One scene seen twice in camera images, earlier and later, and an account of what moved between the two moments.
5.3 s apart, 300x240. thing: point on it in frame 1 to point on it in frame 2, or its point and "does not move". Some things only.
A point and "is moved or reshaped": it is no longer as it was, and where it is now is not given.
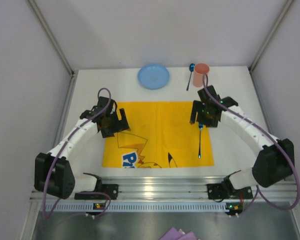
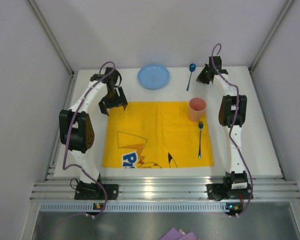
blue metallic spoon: (191, 69) does not move
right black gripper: (200, 120) to (206, 76)
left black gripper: (116, 128) to (113, 100)
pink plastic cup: (200, 69) is moved or reshaped
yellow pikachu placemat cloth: (160, 135) does not move
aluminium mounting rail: (184, 187) does not move
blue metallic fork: (200, 126) does not move
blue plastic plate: (153, 77) does not move
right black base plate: (225, 191) does not move
